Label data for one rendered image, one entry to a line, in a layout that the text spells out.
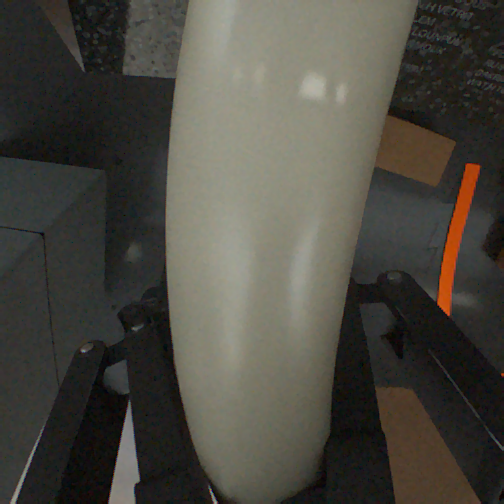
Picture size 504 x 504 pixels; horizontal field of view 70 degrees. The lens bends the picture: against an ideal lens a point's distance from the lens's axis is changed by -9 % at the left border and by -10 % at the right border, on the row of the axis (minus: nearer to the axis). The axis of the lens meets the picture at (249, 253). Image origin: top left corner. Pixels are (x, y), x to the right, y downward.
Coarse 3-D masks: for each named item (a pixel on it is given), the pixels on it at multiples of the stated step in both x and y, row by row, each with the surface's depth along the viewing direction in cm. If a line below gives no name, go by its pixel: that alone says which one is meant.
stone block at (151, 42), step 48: (48, 0) 32; (96, 0) 28; (144, 0) 28; (432, 0) 25; (480, 0) 24; (96, 48) 33; (144, 48) 33; (432, 48) 29; (480, 48) 28; (432, 96) 34; (480, 96) 33
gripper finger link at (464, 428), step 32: (384, 288) 12; (416, 288) 12; (416, 320) 11; (448, 320) 10; (416, 352) 11; (448, 352) 9; (480, 352) 9; (416, 384) 11; (448, 384) 9; (480, 384) 8; (448, 416) 9; (480, 416) 8; (448, 448) 9; (480, 448) 8; (480, 480) 8
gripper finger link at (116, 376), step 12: (156, 288) 17; (144, 300) 16; (108, 348) 14; (120, 348) 13; (168, 348) 14; (108, 360) 13; (120, 360) 13; (168, 360) 14; (108, 372) 13; (120, 372) 13; (108, 384) 13; (120, 384) 13; (108, 396) 13
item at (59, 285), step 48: (0, 192) 75; (48, 192) 80; (96, 192) 92; (0, 240) 59; (48, 240) 67; (96, 240) 98; (0, 288) 51; (48, 288) 70; (96, 288) 105; (0, 336) 52; (48, 336) 72; (0, 384) 53; (48, 384) 74; (0, 432) 53; (0, 480) 53
